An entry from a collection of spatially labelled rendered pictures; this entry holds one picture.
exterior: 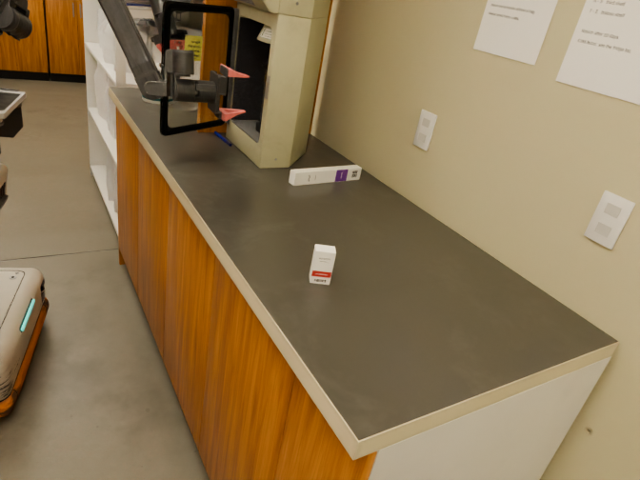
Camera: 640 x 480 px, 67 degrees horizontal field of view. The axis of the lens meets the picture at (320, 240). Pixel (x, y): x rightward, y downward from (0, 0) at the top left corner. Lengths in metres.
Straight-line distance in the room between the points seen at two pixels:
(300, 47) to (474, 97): 0.54
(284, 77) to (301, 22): 0.16
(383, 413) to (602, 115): 0.82
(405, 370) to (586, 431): 0.64
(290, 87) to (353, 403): 1.07
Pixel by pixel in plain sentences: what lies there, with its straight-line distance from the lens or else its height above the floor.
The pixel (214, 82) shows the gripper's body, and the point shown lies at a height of 1.23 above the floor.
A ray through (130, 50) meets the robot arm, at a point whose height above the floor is 1.28.
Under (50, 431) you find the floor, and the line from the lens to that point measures 2.03.
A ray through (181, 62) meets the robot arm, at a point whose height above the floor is 1.27.
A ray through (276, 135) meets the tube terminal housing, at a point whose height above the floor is 1.05.
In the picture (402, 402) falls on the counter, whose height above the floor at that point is 0.94.
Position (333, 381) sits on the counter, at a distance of 0.84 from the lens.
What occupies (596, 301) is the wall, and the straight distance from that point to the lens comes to 1.31.
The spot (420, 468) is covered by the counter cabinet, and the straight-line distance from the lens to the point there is 0.96.
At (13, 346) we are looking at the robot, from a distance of 1.99.
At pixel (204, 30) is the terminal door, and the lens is 1.72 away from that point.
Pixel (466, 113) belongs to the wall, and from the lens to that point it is 1.50.
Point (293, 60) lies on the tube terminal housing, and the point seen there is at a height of 1.29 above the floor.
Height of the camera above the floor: 1.51
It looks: 27 degrees down
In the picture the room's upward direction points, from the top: 11 degrees clockwise
